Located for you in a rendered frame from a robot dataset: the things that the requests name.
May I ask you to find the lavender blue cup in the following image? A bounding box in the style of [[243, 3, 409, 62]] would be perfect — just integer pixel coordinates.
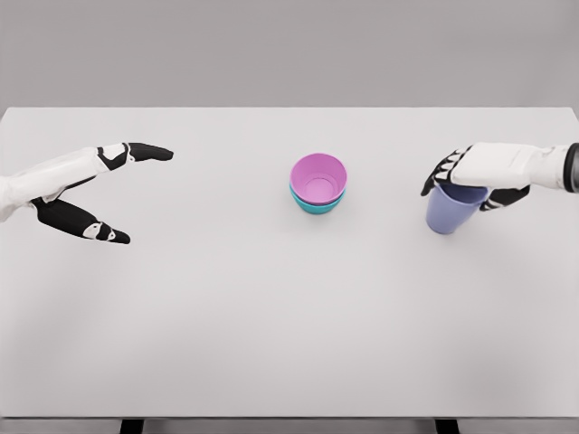
[[424, 182, 490, 236]]

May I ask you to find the pink bowl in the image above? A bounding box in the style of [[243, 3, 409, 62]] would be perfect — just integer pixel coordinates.
[[289, 153, 348, 208]]

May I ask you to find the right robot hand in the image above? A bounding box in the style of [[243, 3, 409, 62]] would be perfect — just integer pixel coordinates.
[[420, 142, 535, 212]]

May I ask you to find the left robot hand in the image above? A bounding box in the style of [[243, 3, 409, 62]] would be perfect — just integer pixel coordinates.
[[15, 142, 175, 246]]

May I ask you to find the teal bowl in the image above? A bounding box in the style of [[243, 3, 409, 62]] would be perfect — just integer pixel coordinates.
[[289, 183, 347, 217]]

